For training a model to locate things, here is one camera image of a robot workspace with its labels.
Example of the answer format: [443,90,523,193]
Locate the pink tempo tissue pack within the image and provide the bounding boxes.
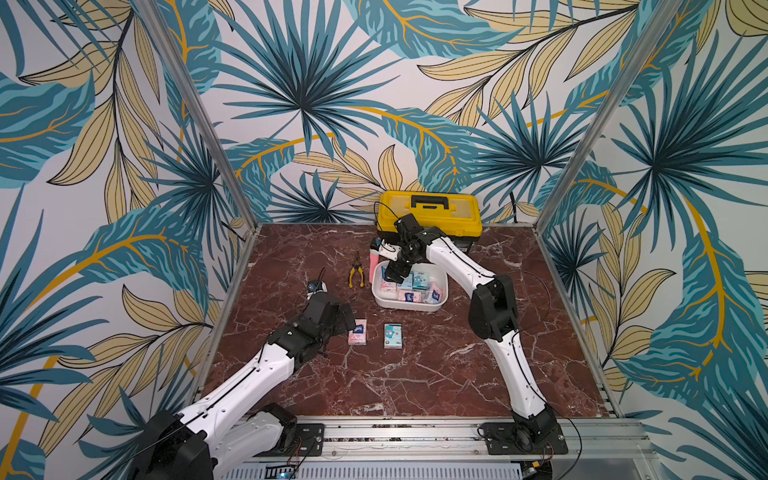
[348,319,368,346]

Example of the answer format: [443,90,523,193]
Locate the white plastic storage box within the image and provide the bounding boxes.
[371,261,449,313]

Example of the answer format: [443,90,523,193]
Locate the teal cartoon tissue pack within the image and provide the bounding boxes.
[384,324,403,349]

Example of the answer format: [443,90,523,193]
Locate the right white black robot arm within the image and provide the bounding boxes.
[371,214,568,457]

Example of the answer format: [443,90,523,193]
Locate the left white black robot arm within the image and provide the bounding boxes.
[126,289,356,479]

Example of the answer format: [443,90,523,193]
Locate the pink utility knife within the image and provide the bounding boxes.
[369,249,380,284]

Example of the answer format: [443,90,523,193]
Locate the yellow black toolbox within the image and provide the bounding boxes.
[376,191,483,252]

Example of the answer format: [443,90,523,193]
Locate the yellow handled pliers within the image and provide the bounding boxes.
[348,252,365,289]

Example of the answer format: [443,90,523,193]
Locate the aluminium front rail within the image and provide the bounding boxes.
[294,417,660,479]

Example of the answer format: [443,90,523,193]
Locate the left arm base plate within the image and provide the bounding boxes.
[253,423,325,459]

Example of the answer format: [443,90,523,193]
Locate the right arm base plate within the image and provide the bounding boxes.
[476,422,569,458]

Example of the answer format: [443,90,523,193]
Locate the right aluminium corner post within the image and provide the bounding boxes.
[534,0,682,234]

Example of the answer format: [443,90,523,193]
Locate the aluminium corner post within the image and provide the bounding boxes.
[134,0,259,235]
[534,0,682,234]

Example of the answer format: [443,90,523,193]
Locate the left aluminium corner post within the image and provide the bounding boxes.
[134,0,259,235]

